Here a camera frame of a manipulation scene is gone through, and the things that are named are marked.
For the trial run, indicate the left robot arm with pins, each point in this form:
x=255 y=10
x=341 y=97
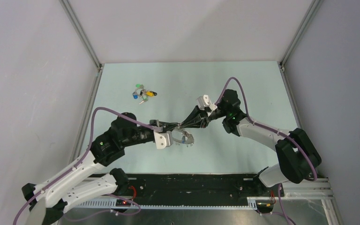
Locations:
x=63 y=191

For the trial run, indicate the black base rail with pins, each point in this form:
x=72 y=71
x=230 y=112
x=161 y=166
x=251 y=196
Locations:
x=196 y=190

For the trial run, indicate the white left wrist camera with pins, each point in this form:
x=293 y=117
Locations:
x=163 y=140

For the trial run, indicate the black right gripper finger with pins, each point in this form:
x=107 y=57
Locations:
x=196 y=114
x=194 y=124

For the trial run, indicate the aluminium corner frame post right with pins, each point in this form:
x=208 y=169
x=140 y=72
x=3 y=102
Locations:
x=301 y=30

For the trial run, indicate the aluminium corner frame post left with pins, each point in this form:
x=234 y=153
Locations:
x=73 y=18

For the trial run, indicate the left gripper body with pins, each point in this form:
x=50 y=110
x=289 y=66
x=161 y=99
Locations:
x=154 y=123

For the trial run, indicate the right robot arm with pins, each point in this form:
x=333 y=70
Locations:
x=297 y=155

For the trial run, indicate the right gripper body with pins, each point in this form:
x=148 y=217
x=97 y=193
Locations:
x=209 y=116

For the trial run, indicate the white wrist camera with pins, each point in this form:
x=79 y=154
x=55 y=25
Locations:
x=204 y=103
x=163 y=140

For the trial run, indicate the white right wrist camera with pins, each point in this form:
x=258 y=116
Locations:
x=204 y=103

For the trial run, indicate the aluminium corner frame post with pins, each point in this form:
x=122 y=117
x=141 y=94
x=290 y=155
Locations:
x=301 y=30
x=73 y=18

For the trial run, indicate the pile of removed keys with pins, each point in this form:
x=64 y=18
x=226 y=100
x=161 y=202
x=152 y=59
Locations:
x=143 y=94

